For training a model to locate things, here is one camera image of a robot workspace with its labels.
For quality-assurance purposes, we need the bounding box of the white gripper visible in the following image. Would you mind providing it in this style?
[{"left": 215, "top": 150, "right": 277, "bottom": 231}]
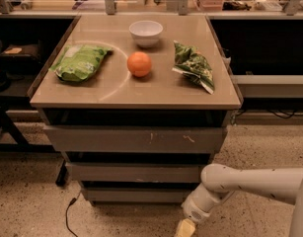
[{"left": 174, "top": 197, "right": 210, "bottom": 237}]

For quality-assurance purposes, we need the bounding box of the grey bottom drawer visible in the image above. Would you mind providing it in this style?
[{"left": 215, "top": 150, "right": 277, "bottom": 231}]
[{"left": 82, "top": 188, "right": 191, "bottom": 203}]

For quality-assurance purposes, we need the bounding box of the grey drawer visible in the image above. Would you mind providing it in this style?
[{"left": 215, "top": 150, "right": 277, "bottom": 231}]
[
  {"left": 66, "top": 163, "right": 204, "bottom": 183},
  {"left": 82, "top": 188, "right": 191, "bottom": 203},
  {"left": 44, "top": 125, "right": 227, "bottom": 154}
]

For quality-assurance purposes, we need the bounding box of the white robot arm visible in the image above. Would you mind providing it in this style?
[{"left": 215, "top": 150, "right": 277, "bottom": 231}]
[{"left": 174, "top": 164, "right": 303, "bottom": 237}]

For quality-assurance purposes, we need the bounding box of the grey middle drawer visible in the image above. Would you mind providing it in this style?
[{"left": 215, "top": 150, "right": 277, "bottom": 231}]
[{"left": 66, "top": 163, "right": 204, "bottom": 183}]

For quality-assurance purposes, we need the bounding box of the grey drawer cabinet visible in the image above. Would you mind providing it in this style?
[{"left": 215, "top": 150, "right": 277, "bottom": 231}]
[{"left": 31, "top": 14, "right": 241, "bottom": 191}]

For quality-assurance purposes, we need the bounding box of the grey top drawer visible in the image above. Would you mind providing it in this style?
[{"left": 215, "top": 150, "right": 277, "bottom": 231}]
[{"left": 44, "top": 125, "right": 227, "bottom": 154}]

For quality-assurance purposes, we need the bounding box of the dark green chip bag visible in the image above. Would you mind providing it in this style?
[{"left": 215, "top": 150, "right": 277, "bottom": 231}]
[{"left": 172, "top": 40, "right": 215, "bottom": 95}]

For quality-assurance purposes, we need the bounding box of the orange fruit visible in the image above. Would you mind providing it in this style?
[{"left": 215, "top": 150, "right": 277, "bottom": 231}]
[{"left": 127, "top": 51, "right": 152, "bottom": 77}]

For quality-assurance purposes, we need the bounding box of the light green chip bag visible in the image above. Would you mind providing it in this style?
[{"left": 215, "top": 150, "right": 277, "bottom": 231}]
[{"left": 50, "top": 44, "right": 113, "bottom": 82}]

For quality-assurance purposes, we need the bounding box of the white bowl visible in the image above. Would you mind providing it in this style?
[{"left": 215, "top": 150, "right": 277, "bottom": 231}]
[{"left": 129, "top": 21, "right": 163, "bottom": 47}]

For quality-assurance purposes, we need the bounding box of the dark box under shelf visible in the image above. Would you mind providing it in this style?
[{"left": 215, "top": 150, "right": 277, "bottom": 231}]
[{"left": 0, "top": 44, "right": 40, "bottom": 62}]

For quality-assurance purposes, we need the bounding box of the black cable on floor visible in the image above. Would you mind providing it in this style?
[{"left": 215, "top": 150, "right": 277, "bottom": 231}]
[{"left": 64, "top": 191, "right": 82, "bottom": 237}]

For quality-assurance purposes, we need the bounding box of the black table frame left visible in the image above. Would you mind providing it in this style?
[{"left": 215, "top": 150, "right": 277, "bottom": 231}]
[{"left": 0, "top": 96, "right": 69, "bottom": 187}]

